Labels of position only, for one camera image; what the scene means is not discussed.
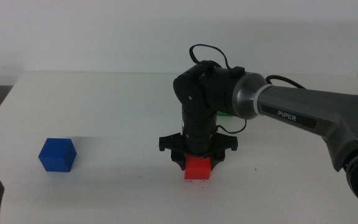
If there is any red cube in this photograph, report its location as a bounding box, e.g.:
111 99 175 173
184 155 213 180

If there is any blue cube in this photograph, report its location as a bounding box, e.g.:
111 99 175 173
38 138 78 173

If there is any thin black looped cable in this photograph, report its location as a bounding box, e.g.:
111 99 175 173
188 43 233 71

